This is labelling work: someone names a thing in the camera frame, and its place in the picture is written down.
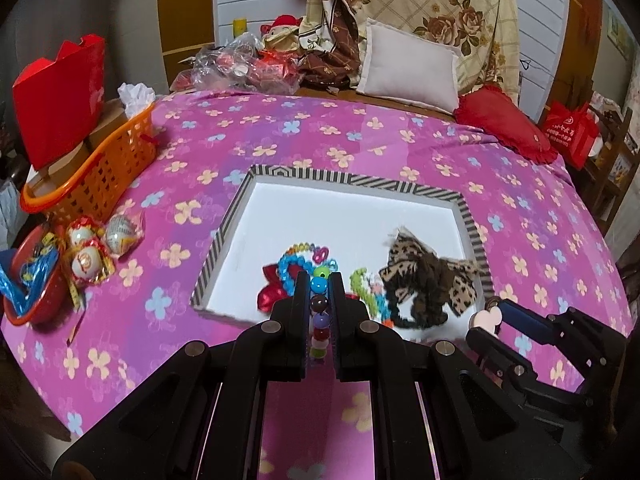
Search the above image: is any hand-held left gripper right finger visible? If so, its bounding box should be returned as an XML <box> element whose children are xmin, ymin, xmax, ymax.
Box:
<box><xmin>327</xmin><ymin>270</ymin><xmax>581</xmax><ymax>480</ymax></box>

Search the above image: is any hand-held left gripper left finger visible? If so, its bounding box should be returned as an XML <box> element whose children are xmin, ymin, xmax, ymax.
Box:
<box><xmin>55</xmin><ymin>270</ymin><xmax>313</xmax><ymax>480</ymax></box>

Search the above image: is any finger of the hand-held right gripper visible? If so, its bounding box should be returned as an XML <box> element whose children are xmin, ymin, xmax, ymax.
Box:
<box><xmin>492</xmin><ymin>299</ymin><xmax>557</xmax><ymax>346</ymax></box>
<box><xmin>466</xmin><ymin>327</ymin><xmax>538</xmax><ymax>403</ymax></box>

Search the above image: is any multicolour round bead bracelet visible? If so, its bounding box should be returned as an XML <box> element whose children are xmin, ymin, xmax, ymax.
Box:
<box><xmin>309</xmin><ymin>266</ymin><xmax>332</xmax><ymax>361</ymax></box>

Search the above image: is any hair tie with pink ornament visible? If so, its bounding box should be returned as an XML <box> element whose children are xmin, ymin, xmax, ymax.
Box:
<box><xmin>467</xmin><ymin>297</ymin><xmax>506</xmax><ymax>341</ymax></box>

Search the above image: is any colourful flower bead bracelet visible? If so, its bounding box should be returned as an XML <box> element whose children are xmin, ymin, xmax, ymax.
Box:
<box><xmin>350</xmin><ymin>269</ymin><xmax>393</xmax><ymax>322</ymax></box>

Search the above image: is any blue bead bracelet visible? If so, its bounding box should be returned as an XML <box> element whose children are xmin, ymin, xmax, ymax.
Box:
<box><xmin>277</xmin><ymin>252</ymin><xmax>338</xmax><ymax>301</ymax></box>

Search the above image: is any rainbow translucent bead bracelet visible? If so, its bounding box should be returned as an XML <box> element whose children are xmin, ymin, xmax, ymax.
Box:
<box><xmin>286</xmin><ymin>241</ymin><xmax>332</xmax><ymax>265</ymax></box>

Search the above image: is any black scrunchie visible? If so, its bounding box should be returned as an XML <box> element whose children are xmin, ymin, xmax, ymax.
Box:
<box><xmin>387</xmin><ymin>287</ymin><xmax>451</xmax><ymax>330</ymax></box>

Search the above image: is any striped shallow cardboard box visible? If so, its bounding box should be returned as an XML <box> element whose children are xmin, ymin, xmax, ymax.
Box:
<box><xmin>190</xmin><ymin>164</ymin><xmax>493</xmax><ymax>328</ymax></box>

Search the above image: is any red satin hair bow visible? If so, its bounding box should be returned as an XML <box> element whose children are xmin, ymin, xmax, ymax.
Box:
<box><xmin>257</xmin><ymin>262</ymin><xmax>296</xmax><ymax>311</ymax></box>

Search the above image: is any leopard print bow scrunchie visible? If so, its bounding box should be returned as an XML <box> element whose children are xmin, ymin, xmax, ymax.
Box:
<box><xmin>378</xmin><ymin>227</ymin><xmax>488</xmax><ymax>318</ymax></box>

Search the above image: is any wooden chair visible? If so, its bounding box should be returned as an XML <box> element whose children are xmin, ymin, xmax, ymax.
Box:
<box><xmin>582</xmin><ymin>105</ymin><xmax>640</xmax><ymax>233</ymax></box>

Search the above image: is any red shopping bag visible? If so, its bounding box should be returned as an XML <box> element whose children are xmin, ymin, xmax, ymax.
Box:
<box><xmin>542</xmin><ymin>101</ymin><xmax>601</xmax><ymax>171</ymax></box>

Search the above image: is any foil wrapped egg toy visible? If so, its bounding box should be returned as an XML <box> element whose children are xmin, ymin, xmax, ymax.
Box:
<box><xmin>105</xmin><ymin>215</ymin><xmax>138</xmax><ymax>256</ymax></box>
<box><xmin>70</xmin><ymin>242</ymin><xmax>108</xmax><ymax>283</ymax></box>
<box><xmin>67</xmin><ymin>217</ymin><xmax>101</xmax><ymax>248</ymax></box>

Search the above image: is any red heart cushion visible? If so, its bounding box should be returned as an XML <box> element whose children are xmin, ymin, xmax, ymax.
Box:
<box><xmin>454</xmin><ymin>85</ymin><xmax>558</xmax><ymax>163</ymax></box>

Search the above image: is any yellow measuring tape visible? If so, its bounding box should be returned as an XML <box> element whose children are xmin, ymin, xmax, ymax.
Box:
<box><xmin>40</xmin><ymin>232</ymin><xmax>86</xmax><ymax>311</ymax></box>

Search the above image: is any red pencil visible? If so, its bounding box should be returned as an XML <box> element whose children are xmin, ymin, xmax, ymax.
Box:
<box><xmin>67</xmin><ymin>305</ymin><xmax>86</xmax><ymax>346</ymax></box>

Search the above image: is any orange plastic basket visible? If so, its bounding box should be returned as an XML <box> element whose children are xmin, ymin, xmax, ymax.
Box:
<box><xmin>20</xmin><ymin>105</ymin><xmax>156</xmax><ymax>226</ymax></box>

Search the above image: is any red plastic colander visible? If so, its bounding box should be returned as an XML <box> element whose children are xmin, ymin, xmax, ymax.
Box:
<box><xmin>0</xmin><ymin>225</ymin><xmax>71</xmax><ymax>326</ymax></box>

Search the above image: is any brown patterned quilt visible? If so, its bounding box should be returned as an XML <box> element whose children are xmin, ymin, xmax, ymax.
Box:
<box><xmin>300</xmin><ymin>0</ymin><xmax>361</xmax><ymax>91</ymax></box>

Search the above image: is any clear plastic bag of sweets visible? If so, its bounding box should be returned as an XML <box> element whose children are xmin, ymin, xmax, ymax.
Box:
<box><xmin>190</xmin><ymin>32</ymin><xmax>306</xmax><ymax>96</ymax></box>

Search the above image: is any white pillow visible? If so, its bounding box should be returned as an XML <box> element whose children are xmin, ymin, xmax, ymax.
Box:
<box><xmin>356</xmin><ymin>17</ymin><xmax>463</xmax><ymax>113</ymax></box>

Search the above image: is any brown cardboard box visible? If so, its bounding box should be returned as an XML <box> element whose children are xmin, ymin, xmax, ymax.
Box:
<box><xmin>25</xmin><ymin>145</ymin><xmax>96</xmax><ymax>191</ymax></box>
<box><xmin>87</xmin><ymin>100</ymin><xmax>128</xmax><ymax>151</ymax></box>

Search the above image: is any white crumpled tissue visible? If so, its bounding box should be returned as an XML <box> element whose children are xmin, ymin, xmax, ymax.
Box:
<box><xmin>117</xmin><ymin>82</ymin><xmax>156</xmax><ymax>118</ymax></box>

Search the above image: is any blue plastic wrapper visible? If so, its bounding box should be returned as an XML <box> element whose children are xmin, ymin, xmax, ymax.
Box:
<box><xmin>0</xmin><ymin>247</ymin><xmax>61</xmax><ymax>311</ymax></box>

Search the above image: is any red hat stuffed doll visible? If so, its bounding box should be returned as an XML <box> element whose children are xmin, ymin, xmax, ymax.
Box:
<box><xmin>260</xmin><ymin>15</ymin><xmax>303</xmax><ymax>53</ymax></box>

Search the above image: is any red gift box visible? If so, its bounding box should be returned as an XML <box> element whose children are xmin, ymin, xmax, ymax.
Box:
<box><xmin>12</xmin><ymin>35</ymin><xmax>107</xmax><ymax>171</ymax></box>

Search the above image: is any grey cabinet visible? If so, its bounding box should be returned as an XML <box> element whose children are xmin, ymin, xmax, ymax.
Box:
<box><xmin>100</xmin><ymin>0</ymin><xmax>168</xmax><ymax>98</ymax></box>

